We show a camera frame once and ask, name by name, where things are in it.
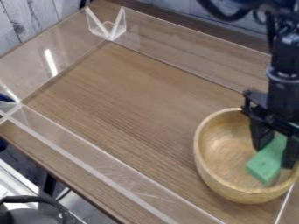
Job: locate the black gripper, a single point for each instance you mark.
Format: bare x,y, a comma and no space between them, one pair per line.
273,111

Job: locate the green rectangular block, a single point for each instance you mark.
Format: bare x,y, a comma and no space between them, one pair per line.
263,166

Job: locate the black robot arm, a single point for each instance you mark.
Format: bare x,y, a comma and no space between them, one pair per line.
279,16

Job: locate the brown wooden bowl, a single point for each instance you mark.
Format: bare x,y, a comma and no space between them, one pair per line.
222,150

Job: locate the clear acrylic tray walls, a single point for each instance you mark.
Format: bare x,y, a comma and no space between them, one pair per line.
109,92

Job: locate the black metal table bracket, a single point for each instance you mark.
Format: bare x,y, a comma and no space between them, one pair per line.
55,191

